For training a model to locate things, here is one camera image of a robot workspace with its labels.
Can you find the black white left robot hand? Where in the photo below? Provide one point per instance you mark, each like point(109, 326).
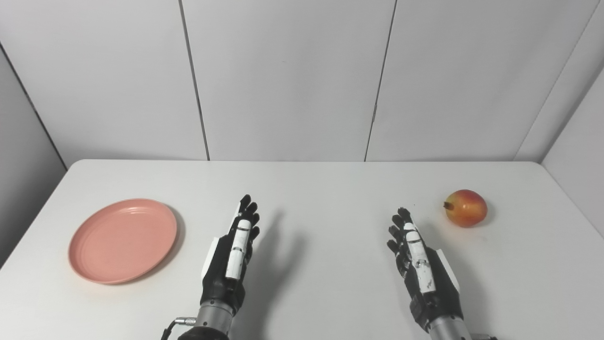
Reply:
point(222, 278)

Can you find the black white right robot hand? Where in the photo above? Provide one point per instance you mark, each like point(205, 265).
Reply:
point(439, 293)

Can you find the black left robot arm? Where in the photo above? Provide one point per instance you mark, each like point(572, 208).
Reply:
point(214, 322)

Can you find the red yellow pomegranate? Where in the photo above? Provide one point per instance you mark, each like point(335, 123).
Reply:
point(467, 208)

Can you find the pink round plate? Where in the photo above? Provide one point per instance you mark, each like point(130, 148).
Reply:
point(122, 241)

